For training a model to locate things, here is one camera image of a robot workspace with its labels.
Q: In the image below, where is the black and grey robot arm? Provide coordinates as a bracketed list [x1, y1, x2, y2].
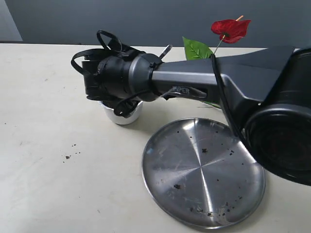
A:
[82, 42, 311, 185]

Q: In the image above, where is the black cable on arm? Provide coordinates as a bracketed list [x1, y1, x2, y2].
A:
[210, 53, 246, 142]

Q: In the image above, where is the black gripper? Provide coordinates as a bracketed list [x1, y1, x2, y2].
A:
[82, 40, 136, 118]

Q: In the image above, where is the artificial red anthurium plant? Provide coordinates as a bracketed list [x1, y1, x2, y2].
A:
[182, 15, 252, 109]

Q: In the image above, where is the metal spoon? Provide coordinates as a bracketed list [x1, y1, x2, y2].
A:
[159, 44, 173, 59]

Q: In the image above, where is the white plastic flower pot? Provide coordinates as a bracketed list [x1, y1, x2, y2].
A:
[99, 99, 143, 125]

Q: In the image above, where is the round stainless steel tray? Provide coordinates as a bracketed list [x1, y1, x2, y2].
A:
[142, 118, 266, 229]

